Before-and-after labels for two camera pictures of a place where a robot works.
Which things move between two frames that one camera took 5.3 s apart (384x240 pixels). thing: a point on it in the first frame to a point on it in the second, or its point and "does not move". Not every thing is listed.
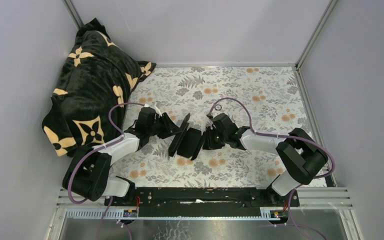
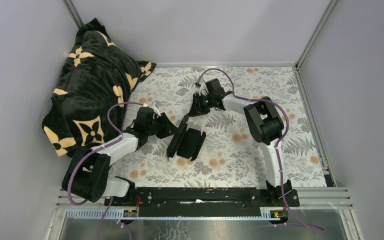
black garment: [187, 140] does not move
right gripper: [209, 143] to [196, 109]
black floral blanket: [89, 104] does not move
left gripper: [170, 127] does not move
